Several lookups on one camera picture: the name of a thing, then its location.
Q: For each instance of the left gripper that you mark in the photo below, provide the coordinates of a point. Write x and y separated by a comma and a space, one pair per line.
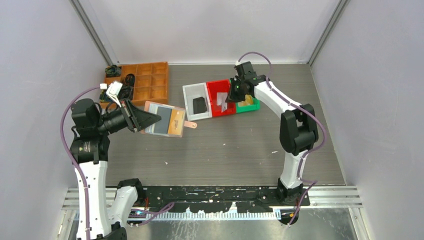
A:
135, 118

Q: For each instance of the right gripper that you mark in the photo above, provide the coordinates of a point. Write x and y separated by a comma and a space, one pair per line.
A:
232, 98

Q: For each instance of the pink leather card holder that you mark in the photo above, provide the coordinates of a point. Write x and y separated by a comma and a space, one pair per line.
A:
173, 120

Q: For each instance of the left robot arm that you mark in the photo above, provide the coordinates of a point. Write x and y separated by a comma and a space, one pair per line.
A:
89, 155

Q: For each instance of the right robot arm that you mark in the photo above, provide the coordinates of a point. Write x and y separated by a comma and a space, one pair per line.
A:
298, 131

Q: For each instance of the gold card in green bin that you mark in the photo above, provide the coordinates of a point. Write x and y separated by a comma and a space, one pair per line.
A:
247, 102

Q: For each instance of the black card in white bin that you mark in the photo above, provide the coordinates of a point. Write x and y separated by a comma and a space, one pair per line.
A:
199, 105

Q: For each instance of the red plastic bin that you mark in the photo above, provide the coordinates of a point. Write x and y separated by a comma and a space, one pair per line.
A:
218, 91

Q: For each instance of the green plastic bin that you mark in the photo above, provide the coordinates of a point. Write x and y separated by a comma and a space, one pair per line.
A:
251, 108

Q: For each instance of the orange compartment tray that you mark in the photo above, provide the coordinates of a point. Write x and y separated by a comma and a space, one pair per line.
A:
151, 81

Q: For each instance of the white plastic bin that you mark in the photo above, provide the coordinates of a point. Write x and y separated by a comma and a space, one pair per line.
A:
192, 91

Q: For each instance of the black coiled strap large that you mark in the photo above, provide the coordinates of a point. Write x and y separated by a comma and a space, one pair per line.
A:
126, 92

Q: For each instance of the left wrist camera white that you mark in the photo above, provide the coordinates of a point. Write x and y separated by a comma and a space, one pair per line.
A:
112, 91

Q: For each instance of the black coiled strap small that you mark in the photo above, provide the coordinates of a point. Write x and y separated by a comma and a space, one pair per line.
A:
129, 80

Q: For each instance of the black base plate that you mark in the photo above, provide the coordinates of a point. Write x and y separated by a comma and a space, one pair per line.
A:
219, 199

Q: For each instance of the aluminium rail front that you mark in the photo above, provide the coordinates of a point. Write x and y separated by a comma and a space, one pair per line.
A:
320, 197

